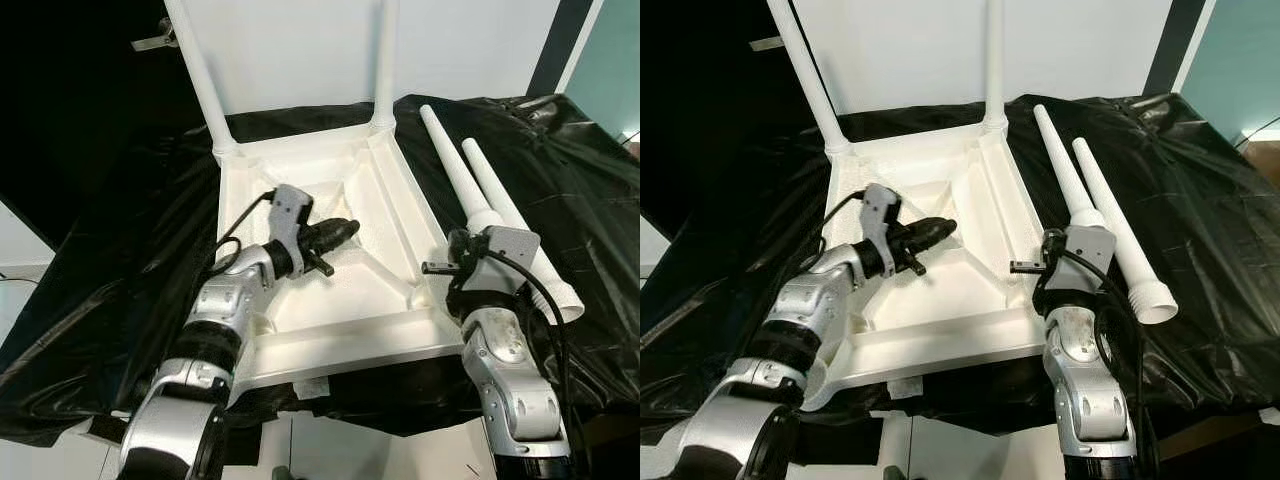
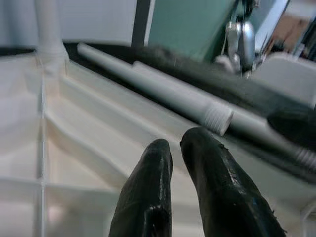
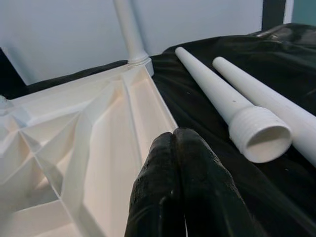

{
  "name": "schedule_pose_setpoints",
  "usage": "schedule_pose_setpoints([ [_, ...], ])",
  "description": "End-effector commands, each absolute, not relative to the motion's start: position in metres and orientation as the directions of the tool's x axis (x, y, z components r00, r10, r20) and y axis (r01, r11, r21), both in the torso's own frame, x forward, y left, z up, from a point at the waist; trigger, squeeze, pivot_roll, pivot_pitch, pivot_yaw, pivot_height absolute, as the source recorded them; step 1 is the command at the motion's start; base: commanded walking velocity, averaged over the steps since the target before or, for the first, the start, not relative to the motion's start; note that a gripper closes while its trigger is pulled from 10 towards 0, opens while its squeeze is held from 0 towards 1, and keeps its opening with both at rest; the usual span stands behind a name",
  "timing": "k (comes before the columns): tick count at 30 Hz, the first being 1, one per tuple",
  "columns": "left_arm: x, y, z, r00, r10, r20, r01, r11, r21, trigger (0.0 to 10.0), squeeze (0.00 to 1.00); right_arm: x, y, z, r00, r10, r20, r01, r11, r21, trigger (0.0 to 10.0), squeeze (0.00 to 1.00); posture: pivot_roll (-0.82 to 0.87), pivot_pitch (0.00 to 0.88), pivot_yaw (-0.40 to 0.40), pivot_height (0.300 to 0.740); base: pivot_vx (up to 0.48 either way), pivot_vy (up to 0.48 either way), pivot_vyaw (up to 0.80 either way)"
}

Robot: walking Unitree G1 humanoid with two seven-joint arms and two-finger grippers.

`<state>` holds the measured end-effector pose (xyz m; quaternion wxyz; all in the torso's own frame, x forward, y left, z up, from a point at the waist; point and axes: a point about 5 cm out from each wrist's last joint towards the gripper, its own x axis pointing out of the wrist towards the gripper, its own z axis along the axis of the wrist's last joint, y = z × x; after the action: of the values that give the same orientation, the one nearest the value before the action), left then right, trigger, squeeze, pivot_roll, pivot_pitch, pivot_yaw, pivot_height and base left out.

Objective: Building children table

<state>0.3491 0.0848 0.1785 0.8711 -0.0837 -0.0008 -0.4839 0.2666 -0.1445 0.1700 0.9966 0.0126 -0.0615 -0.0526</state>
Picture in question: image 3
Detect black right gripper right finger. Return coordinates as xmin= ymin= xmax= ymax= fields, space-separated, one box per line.
xmin=172 ymin=126 xmax=268 ymax=237

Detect white plastic table top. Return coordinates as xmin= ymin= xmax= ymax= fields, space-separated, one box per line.
xmin=0 ymin=61 xmax=180 ymax=237

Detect black plastic table cover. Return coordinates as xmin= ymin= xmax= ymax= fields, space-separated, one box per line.
xmin=0 ymin=22 xmax=316 ymax=237

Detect black wall pillar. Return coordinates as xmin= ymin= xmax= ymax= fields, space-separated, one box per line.
xmin=262 ymin=0 xmax=287 ymax=27

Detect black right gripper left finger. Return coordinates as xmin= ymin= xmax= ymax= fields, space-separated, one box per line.
xmin=124 ymin=131 xmax=186 ymax=237

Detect teal glass panel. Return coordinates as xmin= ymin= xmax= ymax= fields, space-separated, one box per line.
xmin=291 ymin=0 xmax=316 ymax=25

